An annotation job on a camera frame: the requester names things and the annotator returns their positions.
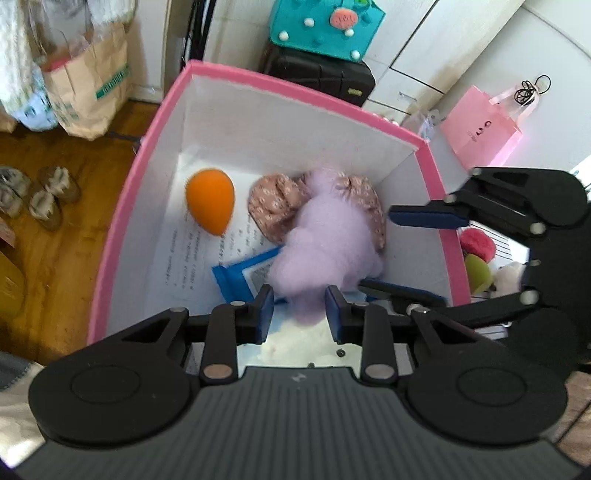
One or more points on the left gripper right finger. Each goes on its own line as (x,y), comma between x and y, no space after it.
(369,326)

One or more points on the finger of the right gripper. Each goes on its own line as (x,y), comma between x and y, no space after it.
(435,214)
(400,296)

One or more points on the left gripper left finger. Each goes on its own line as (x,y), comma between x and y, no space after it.
(232,325)

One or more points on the blue wet wipes pack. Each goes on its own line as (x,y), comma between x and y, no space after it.
(297,274)

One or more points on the soft cotton tissue pack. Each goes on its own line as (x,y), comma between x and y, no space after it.
(294,345)

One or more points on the white brown plush cat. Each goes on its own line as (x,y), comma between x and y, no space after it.
(507,280)

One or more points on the purple plush toy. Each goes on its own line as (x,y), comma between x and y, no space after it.
(346,234)

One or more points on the orange egg sponge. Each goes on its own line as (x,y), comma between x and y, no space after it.
(210,199)

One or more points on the printed paper sheet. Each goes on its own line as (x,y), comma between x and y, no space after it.
(180,275)

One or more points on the pink paper gift bag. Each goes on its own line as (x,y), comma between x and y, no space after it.
(484,130)

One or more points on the pink cardboard box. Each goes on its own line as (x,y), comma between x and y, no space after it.
(232,116)

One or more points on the black suitcase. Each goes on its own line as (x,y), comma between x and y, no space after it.
(349,81)

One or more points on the grey three-door wardrobe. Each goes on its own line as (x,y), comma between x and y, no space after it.
(424,47)

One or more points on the teal felt tote bag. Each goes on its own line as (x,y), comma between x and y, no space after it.
(341,29)

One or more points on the brown paper shopping bag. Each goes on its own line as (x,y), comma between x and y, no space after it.
(87,80)

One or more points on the white knitted cardigan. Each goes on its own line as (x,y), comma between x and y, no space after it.
(23,93)

